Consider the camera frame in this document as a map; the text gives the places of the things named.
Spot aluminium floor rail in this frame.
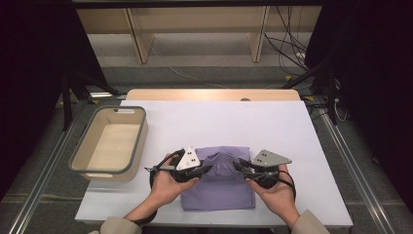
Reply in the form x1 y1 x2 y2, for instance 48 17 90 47
315 102 399 234
8 92 128 234

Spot bundle of black cables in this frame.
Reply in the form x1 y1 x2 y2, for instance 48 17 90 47
263 5 314 71

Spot purple shorts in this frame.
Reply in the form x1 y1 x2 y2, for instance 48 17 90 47
180 145 257 212

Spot white table cover board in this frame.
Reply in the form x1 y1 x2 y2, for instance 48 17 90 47
74 99 354 228

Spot thin white floor cable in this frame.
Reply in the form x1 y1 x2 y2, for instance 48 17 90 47
142 34 229 90

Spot black overhead frame bar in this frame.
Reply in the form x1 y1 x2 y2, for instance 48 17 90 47
70 0 326 10

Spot black tripod stand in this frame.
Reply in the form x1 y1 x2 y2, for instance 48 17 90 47
59 68 122 132
281 58 341 127

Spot left hand-held gripper black cable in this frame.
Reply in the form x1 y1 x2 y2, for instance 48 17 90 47
130 148 187 226

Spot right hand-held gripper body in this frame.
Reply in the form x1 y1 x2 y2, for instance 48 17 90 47
242 148 293 190

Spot hand-held gripper black cable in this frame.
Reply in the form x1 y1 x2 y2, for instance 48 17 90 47
130 148 187 226
277 170 298 203

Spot light wooden shelf unit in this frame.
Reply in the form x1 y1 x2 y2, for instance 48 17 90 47
76 6 322 64

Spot white looped cable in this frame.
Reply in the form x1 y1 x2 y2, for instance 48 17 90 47
334 97 349 123

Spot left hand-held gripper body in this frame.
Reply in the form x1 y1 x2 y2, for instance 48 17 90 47
169 144 203 183

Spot right hand-held gripper black cable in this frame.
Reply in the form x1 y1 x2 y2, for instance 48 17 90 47
277 170 298 203

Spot beige storage bin grey rim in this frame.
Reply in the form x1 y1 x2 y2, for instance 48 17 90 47
68 105 149 181

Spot dark curtain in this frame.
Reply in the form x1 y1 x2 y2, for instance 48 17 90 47
0 0 109 200
304 0 413 203

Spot person's left hand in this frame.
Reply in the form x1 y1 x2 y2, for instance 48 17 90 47
149 152 201 210

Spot person's right hand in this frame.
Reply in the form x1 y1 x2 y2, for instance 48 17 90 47
244 163 302 229

